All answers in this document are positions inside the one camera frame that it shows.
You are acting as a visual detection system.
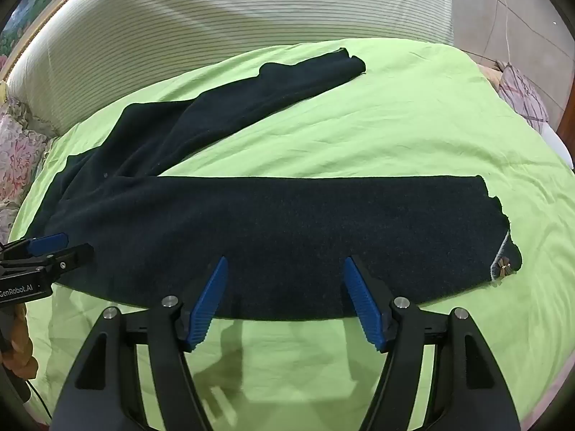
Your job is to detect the black fleece pants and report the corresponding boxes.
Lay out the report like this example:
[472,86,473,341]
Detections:
[27,49,523,321]

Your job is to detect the person's left hand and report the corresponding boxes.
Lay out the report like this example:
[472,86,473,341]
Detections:
[1,303,39,380]

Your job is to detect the floral pink pillow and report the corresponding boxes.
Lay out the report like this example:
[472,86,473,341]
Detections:
[0,94,56,244]

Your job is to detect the light green bed sheet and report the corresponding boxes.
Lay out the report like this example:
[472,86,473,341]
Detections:
[8,37,575,431]

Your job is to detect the white bedside object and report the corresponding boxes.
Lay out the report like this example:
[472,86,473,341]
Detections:
[541,122,574,170]

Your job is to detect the pink plaid cloth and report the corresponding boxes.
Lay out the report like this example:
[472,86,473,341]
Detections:
[497,63,549,134]

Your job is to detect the gold framed landscape painting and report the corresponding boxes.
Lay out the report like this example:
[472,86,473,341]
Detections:
[1,0,67,81]

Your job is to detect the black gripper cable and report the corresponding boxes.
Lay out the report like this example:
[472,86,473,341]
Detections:
[21,375,55,422]

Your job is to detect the wall socket with cable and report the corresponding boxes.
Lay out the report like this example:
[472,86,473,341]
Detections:
[482,0,512,65]

